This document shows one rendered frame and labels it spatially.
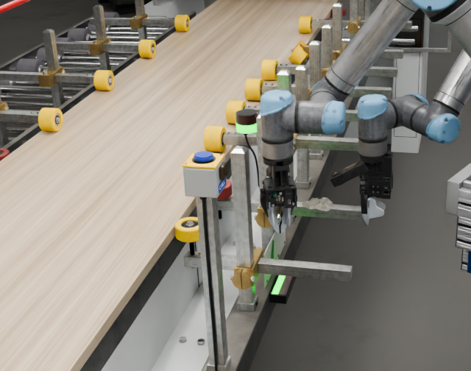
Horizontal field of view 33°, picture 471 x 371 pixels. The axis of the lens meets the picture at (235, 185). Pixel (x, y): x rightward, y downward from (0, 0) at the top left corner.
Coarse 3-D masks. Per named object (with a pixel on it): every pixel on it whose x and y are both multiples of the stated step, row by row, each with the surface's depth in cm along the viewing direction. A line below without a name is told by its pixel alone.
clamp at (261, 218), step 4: (260, 204) 221; (260, 208) 219; (260, 212) 217; (264, 212) 218; (256, 216) 218; (260, 216) 218; (264, 216) 218; (256, 220) 218; (260, 220) 218; (264, 220) 218; (268, 220) 217; (260, 224) 219; (264, 224) 219; (268, 224) 218
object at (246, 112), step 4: (240, 112) 211; (244, 112) 211; (248, 112) 211; (252, 112) 210; (256, 112) 210; (240, 124) 210; (244, 124) 209; (248, 124) 209; (256, 132) 211; (256, 136) 211; (256, 140) 211; (248, 144) 214; (252, 152) 215; (256, 160) 215; (256, 164) 216
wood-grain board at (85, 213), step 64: (192, 64) 342; (256, 64) 337; (64, 128) 277; (128, 128) 274; (192, 128) 270; (0, 192) 230; (64, 192) 228; (128, 192) 226; (0, 256) 195; (64, 256) 194; (128, 256) 192; (0, 320) 170; (64, 320) 168
